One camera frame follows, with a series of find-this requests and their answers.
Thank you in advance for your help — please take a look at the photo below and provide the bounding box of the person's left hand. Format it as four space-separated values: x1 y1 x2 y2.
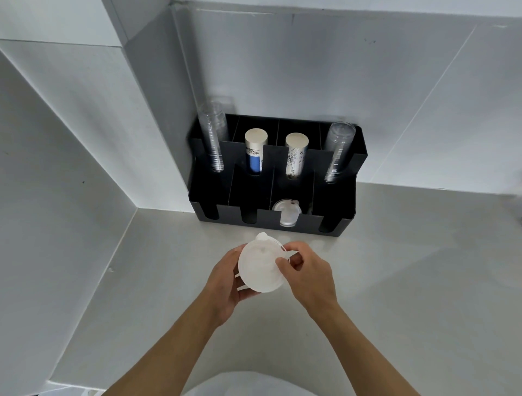
203 245 253 328

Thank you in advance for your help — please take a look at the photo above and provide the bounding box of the person's right hand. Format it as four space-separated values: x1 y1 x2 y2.
276 241 341 320

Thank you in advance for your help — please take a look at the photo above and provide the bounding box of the white translucent plastic lid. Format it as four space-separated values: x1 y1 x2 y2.
235 232 300 294

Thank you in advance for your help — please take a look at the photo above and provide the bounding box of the person's left forearm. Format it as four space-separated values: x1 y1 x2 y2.
98 302 230 396

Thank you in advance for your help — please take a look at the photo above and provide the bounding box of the person's right forearm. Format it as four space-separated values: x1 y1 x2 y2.
306 303 421 396

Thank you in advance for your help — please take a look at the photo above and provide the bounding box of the stack of translucent lids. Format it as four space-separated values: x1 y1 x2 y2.
272 198 303 227

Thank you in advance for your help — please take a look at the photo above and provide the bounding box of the black compartment cup organizer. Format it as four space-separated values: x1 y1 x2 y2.
188 113 368 238

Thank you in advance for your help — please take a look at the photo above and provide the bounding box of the black print paper cup stack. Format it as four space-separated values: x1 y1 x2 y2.
285 132 309 181

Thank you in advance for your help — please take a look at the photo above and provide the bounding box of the blue print paper cup stack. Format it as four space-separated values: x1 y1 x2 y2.
244 128 268 177

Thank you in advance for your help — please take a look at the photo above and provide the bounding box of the person's white shirt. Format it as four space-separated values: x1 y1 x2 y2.
183 370 352 396

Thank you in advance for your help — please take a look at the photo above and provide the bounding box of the short stack of clear cups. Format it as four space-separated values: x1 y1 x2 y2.
324 122 356 185

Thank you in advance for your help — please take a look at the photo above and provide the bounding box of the tall stack of clear cups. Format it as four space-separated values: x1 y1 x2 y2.
197 99 229 174

